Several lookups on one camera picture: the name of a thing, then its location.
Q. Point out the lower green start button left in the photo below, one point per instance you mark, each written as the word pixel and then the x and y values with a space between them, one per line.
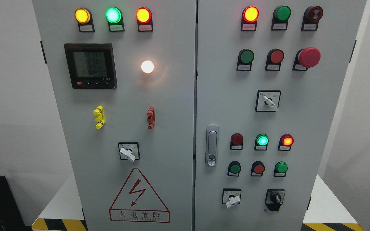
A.
pixel 234 168

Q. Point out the upper green push button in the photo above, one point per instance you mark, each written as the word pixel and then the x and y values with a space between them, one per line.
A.
pixel 245 59

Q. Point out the green push button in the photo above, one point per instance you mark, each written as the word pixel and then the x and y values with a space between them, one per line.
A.
pixel 280 169
pixel 245 59

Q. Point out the lower red push button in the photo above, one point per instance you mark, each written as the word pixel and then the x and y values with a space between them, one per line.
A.
pixel 257 168

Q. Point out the red push button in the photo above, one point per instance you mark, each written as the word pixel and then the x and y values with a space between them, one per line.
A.
pixel 257 168
pixel 274 60

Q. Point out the upper red push button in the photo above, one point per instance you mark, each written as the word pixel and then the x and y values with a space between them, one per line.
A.
pixel 274 60

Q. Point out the lower green push button right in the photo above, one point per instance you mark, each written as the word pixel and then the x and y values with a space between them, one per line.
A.
pixel 280 169

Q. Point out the red emergency stop mushroom button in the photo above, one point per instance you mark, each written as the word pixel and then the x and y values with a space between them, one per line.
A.
pixel 306 58

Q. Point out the red terminal connector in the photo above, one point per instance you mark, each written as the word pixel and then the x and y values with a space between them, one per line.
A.
pixel 151 117

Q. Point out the lower red indicator light left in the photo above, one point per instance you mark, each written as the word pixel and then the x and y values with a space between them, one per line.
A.
pixel 236 141

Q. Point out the red indicator light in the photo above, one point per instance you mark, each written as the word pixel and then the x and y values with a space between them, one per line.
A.
pixel 285 142
pixel 236 141

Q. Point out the white glowing indicator lamp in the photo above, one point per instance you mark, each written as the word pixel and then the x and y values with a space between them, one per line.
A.
pixel 147 66

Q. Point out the left grey cabinet door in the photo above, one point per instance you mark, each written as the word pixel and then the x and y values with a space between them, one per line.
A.
pixel 166 151

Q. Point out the grey cabinet door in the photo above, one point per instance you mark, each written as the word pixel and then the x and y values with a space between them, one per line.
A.
pixel 166 151
pixel 227 97

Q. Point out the lower green indicator light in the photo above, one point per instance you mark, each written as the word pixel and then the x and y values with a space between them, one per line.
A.
pixel 261 142

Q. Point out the green indicator light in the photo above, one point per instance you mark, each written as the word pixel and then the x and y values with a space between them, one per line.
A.
pixel 115 19
pixel 261 142

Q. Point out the yellow terminal connector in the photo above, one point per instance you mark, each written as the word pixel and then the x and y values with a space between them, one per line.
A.
pixel 99 117

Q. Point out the right grey cabinet door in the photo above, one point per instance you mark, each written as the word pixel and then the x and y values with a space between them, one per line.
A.
pixel 227 97

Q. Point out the red electrical hazard warning sign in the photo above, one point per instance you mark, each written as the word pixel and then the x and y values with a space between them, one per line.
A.
pixel 137 201

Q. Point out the lower red indicator light right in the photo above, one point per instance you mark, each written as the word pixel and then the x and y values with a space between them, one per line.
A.
pixel 285 142

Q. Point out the black digital power meter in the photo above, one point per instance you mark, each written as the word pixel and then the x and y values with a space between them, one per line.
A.
pixel 91 65

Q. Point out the orange-red indicator light top left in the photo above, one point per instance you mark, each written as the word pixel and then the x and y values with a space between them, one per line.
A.
pixel 144 19

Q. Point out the red lit indicator top right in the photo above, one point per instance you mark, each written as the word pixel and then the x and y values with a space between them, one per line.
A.
pixel 249 18

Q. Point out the green indicator light top left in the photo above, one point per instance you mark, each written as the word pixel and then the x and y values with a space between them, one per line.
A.
pixel 115 19

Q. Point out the green indicator top right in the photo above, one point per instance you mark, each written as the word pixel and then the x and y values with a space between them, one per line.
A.
pixel 280 18

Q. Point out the yellow indicator light top left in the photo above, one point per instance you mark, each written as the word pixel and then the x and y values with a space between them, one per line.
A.
pixel 84 19

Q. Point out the dark red buzzer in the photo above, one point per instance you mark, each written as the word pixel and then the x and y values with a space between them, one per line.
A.
pixel 311 18

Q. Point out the white platform with hazard stripes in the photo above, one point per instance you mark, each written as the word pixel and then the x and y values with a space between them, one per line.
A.
pixel 325 211

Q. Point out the silver door latch handle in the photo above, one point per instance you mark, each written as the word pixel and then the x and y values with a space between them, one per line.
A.
pixel 211 144

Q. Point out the left door white selector switch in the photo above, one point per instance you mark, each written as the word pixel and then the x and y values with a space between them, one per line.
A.
pixel 129 150

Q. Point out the upper right white selector switch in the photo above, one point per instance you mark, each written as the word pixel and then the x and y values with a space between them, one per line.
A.
pixel 268 100

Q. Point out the lower white selector switch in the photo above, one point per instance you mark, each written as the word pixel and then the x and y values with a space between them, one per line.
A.
pixel 231 197

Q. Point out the black rotary knob switch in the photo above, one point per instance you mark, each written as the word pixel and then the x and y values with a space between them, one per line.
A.
pixel 274 199

